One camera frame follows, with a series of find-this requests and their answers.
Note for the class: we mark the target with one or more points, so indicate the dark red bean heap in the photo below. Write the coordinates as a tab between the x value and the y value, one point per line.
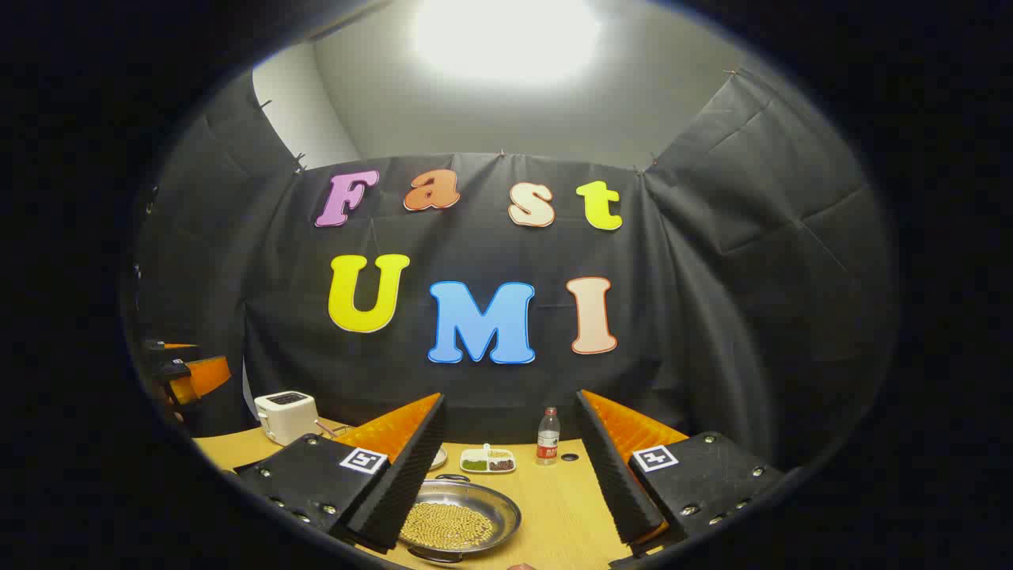
501	465

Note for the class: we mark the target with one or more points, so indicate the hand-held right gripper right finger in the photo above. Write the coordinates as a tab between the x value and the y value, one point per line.
621	483

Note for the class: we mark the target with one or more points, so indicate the stainless steel pot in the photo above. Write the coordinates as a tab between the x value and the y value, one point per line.
491	499

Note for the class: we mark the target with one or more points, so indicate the white oval plate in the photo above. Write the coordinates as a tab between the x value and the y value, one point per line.
439	457

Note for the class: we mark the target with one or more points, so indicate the pink stick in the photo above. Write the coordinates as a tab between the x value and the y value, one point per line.
324	426

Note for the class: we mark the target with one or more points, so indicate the white divided dish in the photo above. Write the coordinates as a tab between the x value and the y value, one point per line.
475	454

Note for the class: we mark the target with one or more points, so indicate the white toaster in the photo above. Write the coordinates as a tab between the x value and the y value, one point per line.
286	416

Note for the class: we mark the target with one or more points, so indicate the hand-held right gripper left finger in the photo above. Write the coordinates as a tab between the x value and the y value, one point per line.
400	483

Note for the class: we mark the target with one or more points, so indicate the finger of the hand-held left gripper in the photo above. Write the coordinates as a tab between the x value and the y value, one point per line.
206	376
170	349

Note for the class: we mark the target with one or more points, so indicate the pile of soybeans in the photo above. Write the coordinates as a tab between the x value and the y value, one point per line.
447	526

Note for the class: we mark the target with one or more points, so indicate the ceiling light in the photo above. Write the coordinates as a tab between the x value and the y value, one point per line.
506	36

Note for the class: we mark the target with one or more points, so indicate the clear water bottle red label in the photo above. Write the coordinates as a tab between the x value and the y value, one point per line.
548	443

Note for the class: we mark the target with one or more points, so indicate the green mung bean heap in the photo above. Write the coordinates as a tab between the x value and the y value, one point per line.
474	465

